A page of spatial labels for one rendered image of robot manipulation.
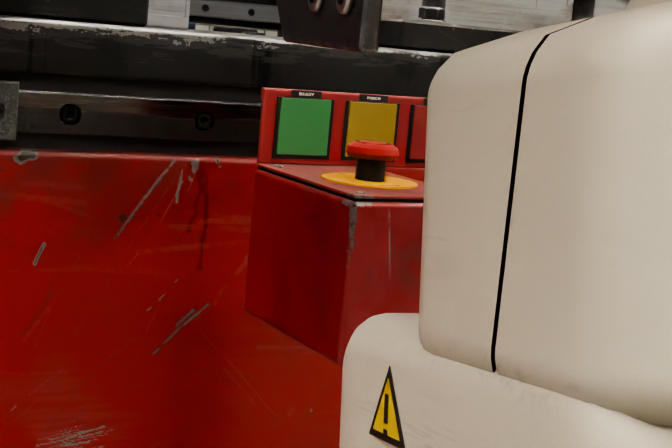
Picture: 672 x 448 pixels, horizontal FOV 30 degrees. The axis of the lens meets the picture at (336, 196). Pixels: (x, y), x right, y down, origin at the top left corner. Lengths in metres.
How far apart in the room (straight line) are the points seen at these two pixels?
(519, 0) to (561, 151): 1.13
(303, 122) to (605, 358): 0.73
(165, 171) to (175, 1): 0.20
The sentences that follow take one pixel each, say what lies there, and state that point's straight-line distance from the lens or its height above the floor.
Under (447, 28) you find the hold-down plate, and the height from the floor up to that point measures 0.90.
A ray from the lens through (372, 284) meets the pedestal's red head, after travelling 0.87.
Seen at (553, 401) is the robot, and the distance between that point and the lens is 0.30.
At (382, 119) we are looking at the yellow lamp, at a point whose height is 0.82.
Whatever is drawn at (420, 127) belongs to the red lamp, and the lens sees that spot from 1.05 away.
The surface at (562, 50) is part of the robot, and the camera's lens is 0.30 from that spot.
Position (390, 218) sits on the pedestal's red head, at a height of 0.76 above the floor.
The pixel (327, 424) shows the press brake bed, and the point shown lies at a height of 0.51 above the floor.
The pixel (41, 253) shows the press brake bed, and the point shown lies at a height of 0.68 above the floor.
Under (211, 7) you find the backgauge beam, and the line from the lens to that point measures 1.53.
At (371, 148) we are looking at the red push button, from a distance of 0.91.
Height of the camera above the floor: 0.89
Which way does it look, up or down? 8 degrees down
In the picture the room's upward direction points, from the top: 5 degrees clockwise
